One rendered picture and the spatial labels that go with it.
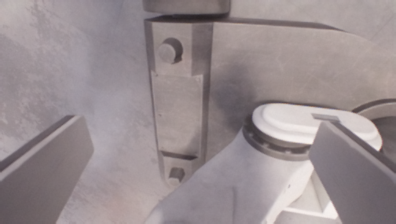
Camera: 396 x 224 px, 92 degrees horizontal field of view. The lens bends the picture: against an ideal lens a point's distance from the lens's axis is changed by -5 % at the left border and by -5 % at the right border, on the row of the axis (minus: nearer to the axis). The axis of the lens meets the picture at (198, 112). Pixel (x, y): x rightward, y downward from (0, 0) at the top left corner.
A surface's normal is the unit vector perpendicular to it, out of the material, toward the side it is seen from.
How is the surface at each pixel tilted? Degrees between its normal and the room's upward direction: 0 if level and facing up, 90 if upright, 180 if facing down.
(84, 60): 0
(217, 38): 0
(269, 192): 90
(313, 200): 90
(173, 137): 0
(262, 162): 90
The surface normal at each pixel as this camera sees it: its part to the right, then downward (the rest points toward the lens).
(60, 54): -0.21, 0.49
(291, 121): 0.02, -0.86
